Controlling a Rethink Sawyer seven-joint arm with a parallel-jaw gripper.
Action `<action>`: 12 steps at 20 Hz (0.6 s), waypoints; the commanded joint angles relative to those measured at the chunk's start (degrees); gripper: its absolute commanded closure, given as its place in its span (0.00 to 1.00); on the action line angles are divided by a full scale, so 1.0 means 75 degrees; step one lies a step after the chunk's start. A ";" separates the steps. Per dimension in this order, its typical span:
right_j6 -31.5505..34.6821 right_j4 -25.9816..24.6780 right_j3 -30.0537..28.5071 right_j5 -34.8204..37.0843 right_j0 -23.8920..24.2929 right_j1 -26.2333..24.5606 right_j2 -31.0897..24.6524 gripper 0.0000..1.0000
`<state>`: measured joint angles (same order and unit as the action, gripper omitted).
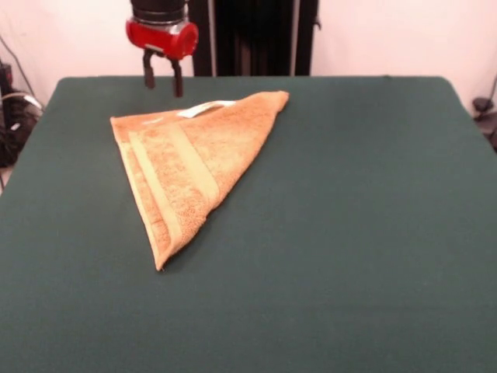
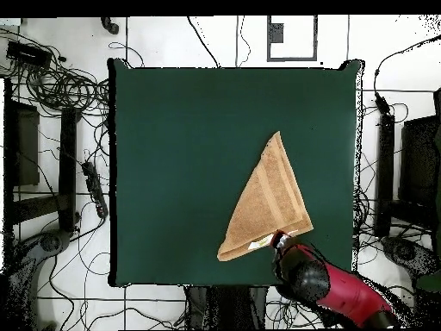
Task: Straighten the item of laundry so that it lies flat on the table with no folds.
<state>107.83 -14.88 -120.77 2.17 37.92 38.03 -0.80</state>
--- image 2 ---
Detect tan terry towel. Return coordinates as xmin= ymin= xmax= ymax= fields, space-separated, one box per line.
xmin=216 ymin=130 xmax=314 ymax=262

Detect black cable tangle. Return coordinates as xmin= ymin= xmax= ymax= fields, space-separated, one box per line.
xmin=352 ymin=103 xmax=414 ymax=328
xmin=0 ymin=25 xmax=111 ymax=120

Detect dark green table cloth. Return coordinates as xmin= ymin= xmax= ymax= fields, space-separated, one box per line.
xmin=106 ymin=58 xmax=366 ymax=289

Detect black cable with connector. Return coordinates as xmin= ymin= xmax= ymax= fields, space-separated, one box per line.
xmin=373 ymin=33 xmax=441 ymax=116

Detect black power strip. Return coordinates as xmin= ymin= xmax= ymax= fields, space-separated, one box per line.
xmin=81 ymin=160 xmax=109 ymax=220

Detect dark square block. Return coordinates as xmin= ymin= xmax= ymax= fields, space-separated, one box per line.
xmin=268 ymin=22 xmax=285 ymax=45

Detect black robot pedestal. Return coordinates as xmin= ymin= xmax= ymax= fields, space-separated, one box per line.
xmin=185 ymin=284 xmax=270 ymax=330

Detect black frame stand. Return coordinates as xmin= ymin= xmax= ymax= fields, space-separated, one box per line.
xmin=2 ymin=78 xmax=83 ymax=235
xmin=373 ymin=87 xmax=441 ymax=239

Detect grey rectangular frame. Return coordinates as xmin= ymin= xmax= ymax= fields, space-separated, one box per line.
xmin=266 ymin=15 xmax=319 ymax=63

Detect black adapter box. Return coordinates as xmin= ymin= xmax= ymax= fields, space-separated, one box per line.
xmin=5 ymin=40 xmax=53 ymax=69

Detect black hook-shaped object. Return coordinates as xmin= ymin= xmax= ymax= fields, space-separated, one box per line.
xmin=100 ymin=16 xmax=121 ymax=36

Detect dark stand base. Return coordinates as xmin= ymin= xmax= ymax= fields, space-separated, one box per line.
xmin=381 ymin=235 xmax=440 ymax=280
xmin=6 ymin=228 xmax=73 ymax=330

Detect green object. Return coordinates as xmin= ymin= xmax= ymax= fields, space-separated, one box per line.
xmin=414 ymin=272 xmax=441 ymax=293

